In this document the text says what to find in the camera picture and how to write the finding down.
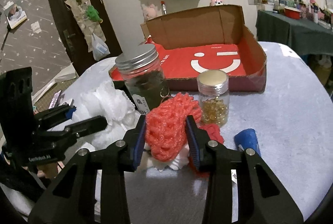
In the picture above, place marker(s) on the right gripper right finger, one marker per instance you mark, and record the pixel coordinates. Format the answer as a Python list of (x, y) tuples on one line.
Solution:
[(262, 198)]

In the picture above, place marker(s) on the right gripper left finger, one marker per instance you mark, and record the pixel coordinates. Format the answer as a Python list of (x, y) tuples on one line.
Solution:
[(121, 156)]

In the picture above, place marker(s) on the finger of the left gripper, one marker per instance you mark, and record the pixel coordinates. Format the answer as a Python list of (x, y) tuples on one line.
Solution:
[(55, 116), (81, 129)]

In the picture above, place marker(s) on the white mesh bath pouf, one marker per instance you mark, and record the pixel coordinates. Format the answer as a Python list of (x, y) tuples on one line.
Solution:
[(114, 105)]

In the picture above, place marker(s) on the red mesh bath pouf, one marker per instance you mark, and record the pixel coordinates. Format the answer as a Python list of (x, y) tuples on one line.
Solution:
[(165, 126)]

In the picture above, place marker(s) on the blue foam sleeve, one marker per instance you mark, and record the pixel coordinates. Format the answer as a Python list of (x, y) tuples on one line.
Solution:
[(247, 139)]

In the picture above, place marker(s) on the person's left hand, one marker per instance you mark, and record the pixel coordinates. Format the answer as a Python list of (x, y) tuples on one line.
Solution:
[(49, 171)]

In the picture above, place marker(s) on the smartphone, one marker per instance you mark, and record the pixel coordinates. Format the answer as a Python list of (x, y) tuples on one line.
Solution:
[(55, 99)]

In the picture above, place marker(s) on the dark patterned box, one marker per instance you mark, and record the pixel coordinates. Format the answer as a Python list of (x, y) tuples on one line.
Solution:
[(120, 85)]

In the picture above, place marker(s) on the red knitted cloth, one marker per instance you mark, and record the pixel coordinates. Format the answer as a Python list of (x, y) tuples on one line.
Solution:
[(213, 130)]

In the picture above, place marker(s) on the white plastic bag on door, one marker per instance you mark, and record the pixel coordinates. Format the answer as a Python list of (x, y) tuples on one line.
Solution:
[(99, 48)]

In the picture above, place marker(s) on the large jar dark contents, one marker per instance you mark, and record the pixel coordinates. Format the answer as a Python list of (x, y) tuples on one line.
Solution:
[(143, 76)]

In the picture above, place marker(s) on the small jar yellow beads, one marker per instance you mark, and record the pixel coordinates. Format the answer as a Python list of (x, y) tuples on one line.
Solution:
[(213, 86)]

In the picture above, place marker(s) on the green plush on door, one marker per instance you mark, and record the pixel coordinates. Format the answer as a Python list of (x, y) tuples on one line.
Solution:
[(93, 14)]

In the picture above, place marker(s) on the pale pink plush toy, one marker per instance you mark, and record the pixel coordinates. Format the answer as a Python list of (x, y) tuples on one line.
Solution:
[(149, 12)]

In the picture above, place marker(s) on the dark wooden door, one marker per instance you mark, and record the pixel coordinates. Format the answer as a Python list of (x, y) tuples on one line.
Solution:
[(75, 30)]

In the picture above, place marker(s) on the red cardboard box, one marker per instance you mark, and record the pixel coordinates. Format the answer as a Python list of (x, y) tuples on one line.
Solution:
[(192, 41)]

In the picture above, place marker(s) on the green tablecloth side table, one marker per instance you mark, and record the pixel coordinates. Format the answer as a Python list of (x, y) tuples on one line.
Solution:
[(302, 36)]

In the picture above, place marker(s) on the broom handle red tip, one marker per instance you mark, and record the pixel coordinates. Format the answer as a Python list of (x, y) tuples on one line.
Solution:
[(164, 10)]

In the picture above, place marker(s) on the pink plush on wall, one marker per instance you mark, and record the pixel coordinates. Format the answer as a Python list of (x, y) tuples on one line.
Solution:
[(216, 2)]

